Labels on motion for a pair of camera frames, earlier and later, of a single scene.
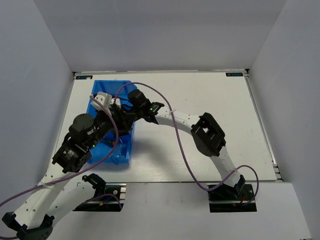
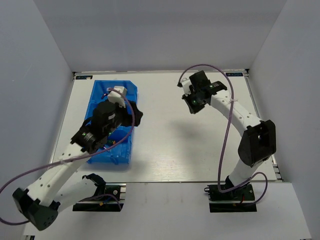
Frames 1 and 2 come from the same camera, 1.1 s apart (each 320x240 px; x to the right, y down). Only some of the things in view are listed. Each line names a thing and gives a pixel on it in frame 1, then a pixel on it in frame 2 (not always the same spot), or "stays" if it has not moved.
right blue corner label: [234, 74] stays
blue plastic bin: [106, 147] stays
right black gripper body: [139, 112] → [194, 93]
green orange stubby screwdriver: [109, 142] stays
